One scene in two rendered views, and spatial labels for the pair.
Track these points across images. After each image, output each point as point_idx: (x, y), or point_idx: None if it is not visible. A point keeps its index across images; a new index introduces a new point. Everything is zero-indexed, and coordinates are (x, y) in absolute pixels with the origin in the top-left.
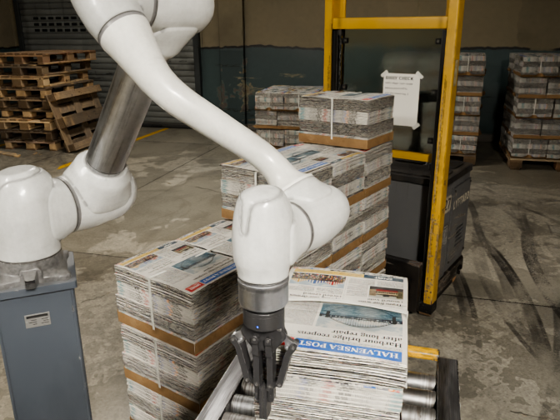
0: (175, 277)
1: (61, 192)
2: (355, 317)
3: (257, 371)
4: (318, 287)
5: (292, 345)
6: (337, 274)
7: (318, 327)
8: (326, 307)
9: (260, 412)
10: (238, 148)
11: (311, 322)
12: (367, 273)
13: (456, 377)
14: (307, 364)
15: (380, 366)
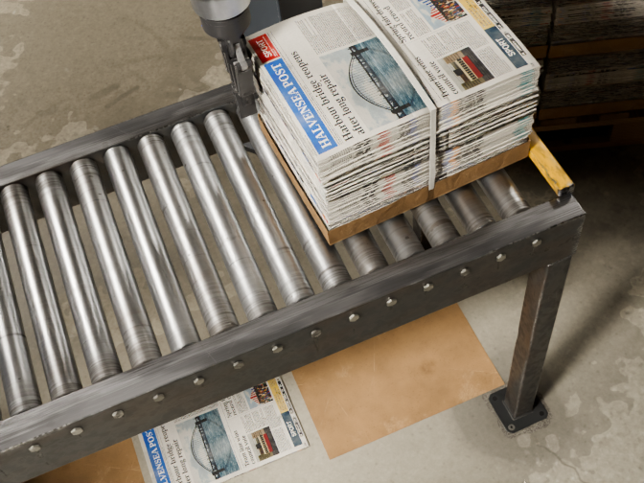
0: None
1: None
2: (374, 76)
3: (228, 67)
4: (411, 11)
5: (235, 64)
6: (465, 5)
7: (319, 60)
8: (375, 41)
9: (237, 107)
10: None
11: (323, 51)
12: (500, 26)
13: (541, 228)
14: (268, 92)
15: (304, 143)
